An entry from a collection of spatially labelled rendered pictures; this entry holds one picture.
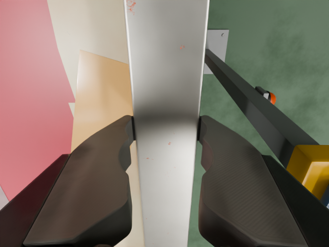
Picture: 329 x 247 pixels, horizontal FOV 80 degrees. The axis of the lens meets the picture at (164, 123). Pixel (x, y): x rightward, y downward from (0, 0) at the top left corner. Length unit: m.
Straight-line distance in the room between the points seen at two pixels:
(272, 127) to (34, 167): 0.33
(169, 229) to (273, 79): 1.16
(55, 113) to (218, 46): 1.01
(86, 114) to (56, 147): 0.04
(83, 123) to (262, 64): 1.13
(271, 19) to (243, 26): 0.14
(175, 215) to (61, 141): 0.11
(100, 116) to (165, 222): 0.10
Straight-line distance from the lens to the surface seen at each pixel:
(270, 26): 1.20
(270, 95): 0.51
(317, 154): 0.23
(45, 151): 0.20
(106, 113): 0.16
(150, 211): 0.17
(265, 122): 0.39
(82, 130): 0.17
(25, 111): 0.18
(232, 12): 1.13
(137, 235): 0.26
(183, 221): 0.17
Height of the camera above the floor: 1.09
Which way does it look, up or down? 61 degrees down
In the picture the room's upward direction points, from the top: 178 degrees counter-clockwise
